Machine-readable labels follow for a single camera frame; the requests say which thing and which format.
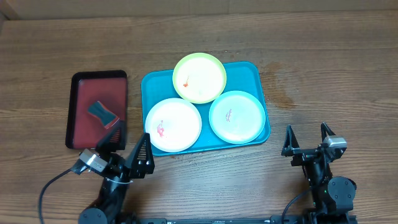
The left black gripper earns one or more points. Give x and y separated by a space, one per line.
121 173

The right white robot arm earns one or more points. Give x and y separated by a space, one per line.
332 196

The red and green sponge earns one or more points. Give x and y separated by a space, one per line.
104 115

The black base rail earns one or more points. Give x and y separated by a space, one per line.
274 219

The teal plastic tray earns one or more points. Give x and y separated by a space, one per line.
243 76

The yellow-green plastic plate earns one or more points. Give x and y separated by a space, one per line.
199 78

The light blue plastic plate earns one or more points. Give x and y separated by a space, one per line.
237 117

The black red-lined tray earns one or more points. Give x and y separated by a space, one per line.
109 88

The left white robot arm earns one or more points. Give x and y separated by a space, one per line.
107 207

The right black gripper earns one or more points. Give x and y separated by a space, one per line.
290 148

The white plastic plate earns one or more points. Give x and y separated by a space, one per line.
174 125

